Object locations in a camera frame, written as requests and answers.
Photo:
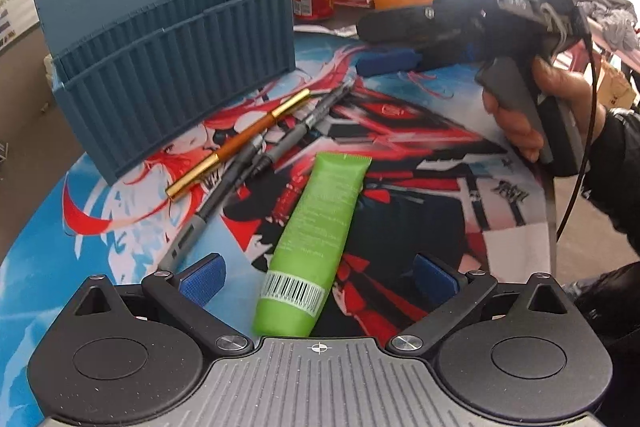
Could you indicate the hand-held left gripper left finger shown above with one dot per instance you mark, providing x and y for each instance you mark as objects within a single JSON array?
[{"x": 202, "y": 279}]

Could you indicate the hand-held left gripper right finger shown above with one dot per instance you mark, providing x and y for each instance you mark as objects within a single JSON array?
[{"x": 437, "y": 279}]

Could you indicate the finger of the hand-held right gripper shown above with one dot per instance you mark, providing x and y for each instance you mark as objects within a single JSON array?
[{"x": 385, "y": 61}]

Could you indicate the black textured case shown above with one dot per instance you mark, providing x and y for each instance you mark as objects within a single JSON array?
[{"x": 400, "y": 24}]

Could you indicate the green tube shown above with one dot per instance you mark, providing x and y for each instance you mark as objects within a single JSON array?
[{"x": 320, "y": 207}]

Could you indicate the gold and orange pen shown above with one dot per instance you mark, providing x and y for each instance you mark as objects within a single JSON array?
[{"x": 240, "y": 142}]

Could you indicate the blue ribbed container box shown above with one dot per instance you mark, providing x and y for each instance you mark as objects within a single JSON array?
[{"x": 175, "y": 57}]

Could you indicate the person's right forearm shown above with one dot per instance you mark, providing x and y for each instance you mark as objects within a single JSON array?
[{"x": 620, "y": 167}]

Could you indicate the person's right hand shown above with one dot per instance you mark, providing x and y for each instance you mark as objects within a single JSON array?
[{"x": 570, "y": 92}]

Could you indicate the grey pen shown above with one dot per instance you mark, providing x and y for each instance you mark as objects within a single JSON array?
[
  {"x": 280, "y": 147},
  {"x": 192, "y": 232}
]

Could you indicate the grey cloth pile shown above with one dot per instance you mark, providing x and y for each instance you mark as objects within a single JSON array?
[{"x": 610, "y": 7}]

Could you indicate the printed desk mat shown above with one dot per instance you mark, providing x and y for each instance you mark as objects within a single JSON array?
[{"x": 450, "y": 187}]

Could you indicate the cardboard box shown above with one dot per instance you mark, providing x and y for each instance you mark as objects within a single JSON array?
[{"x": 620, "y": 87}]

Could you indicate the person's dark jacket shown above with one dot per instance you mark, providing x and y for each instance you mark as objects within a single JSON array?
[{"x": 620, "y": 307}]

